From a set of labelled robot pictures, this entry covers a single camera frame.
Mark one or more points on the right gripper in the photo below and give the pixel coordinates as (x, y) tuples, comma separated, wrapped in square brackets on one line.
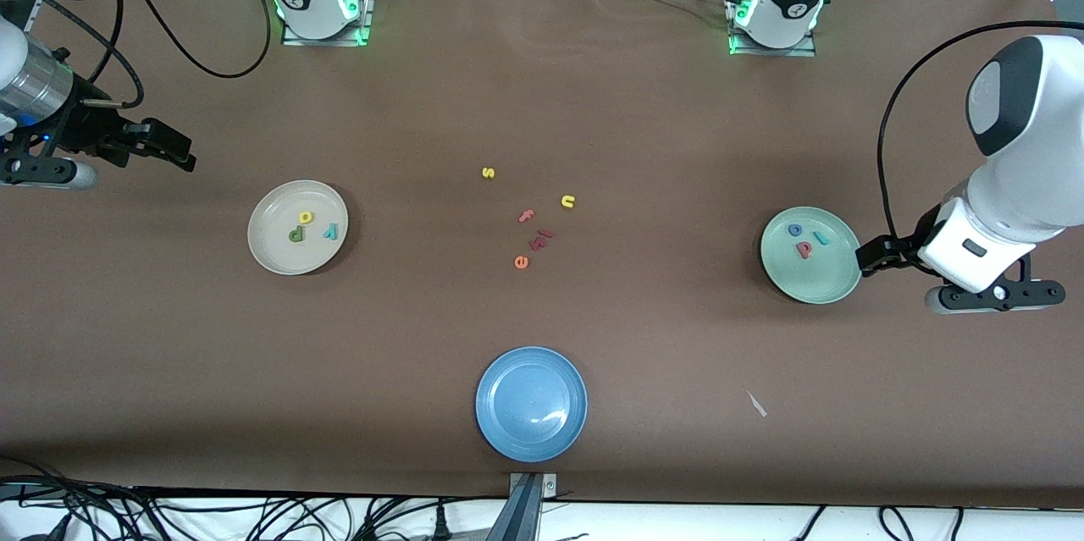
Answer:
[(85, 123)]

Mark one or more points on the brown table cover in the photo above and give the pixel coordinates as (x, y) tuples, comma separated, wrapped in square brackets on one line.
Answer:
[(508, 84)]

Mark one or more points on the small white paper scrap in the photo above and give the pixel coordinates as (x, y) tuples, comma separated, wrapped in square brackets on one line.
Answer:
[(756, 404)]

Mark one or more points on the dark red letter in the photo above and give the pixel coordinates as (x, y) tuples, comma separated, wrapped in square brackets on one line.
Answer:
[(541, 240)]

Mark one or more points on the beige round plate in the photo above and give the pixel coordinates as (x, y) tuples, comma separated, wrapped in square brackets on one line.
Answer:
[(297, 227)]

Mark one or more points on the blue round plate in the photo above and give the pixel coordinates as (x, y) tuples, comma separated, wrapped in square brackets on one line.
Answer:
[(531, 404)]

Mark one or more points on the pale green round plate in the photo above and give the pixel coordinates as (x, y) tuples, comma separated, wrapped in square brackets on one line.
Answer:
[(804, 278)]

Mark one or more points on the coral letter p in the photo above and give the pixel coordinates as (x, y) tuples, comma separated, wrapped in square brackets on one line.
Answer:
[(804, 249)]

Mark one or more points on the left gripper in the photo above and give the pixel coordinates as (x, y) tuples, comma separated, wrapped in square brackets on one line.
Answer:
[(899, 251)]

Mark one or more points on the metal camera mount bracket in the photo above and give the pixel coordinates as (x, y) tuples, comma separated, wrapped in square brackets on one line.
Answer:
[(529, 503)]

